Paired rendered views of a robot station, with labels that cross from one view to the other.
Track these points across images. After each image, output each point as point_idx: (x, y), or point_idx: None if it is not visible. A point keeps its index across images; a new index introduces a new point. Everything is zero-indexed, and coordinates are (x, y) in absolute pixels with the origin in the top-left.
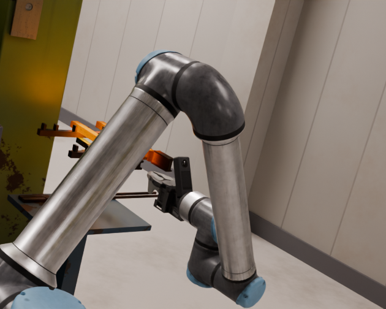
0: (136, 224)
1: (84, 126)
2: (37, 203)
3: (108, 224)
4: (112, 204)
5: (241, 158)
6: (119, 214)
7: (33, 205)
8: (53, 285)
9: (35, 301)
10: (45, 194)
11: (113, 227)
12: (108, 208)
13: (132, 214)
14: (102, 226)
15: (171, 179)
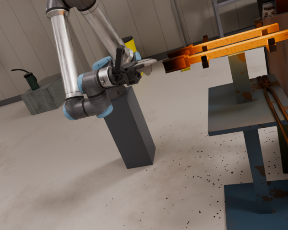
0: (212, 123)
1: (258, 28)
2: (257, 83)
3: (214, 109)
4: (260, 117)
5: (52, 32)
6: (233, 117)
7: (252, 82)
8: (113, 62)
9: (104, 58)
10: (279, 86)
11: (208, 111)
12: (250, 113)
13: (233, 125)
14: (211, 106)
15: (135, 65)
